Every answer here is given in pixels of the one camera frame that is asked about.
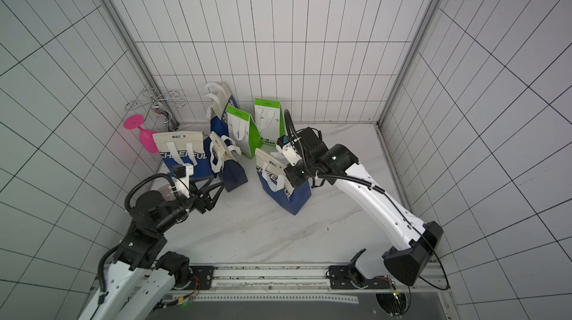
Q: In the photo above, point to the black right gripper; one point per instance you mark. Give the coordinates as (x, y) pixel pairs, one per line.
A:
(294, 175)

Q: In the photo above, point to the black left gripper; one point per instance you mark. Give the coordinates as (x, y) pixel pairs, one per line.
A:
(207, 203)

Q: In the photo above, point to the blue beige takeout bag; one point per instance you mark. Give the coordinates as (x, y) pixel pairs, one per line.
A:
(271, 172)

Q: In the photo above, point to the navy beige small bag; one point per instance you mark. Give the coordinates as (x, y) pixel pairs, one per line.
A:
(224, 163)

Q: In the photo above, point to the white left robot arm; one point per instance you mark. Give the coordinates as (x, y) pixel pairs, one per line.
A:
(136, 277)

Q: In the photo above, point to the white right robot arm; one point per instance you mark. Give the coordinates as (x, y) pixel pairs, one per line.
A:
(414, 241)

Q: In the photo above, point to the large blue beige cheerful bag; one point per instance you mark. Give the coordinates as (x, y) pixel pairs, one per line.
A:
(185, 148)

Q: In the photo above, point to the green white bag right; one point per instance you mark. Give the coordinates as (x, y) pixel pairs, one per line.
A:
(269, 120)

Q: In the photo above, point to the green white bag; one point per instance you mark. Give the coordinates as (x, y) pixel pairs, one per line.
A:
(243, 131)
(269, 120)

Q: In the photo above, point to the green white bag left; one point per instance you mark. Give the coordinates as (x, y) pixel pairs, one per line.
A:
(243, 131)

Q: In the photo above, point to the blue beige bag at back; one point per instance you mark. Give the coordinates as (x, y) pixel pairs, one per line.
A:
(221, 97)

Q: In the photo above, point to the glass dish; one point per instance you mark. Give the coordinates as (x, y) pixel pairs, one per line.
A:
(167, 193)

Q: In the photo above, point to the pink plastic goblet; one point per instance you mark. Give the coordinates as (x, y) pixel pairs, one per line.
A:
(145, 135)

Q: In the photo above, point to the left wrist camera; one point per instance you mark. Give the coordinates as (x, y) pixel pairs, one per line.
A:
(181, 176)

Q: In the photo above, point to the metal wire rack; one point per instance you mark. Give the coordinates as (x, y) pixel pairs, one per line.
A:
(160, 103)

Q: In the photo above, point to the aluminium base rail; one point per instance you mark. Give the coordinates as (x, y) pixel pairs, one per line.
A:
(290, 282)

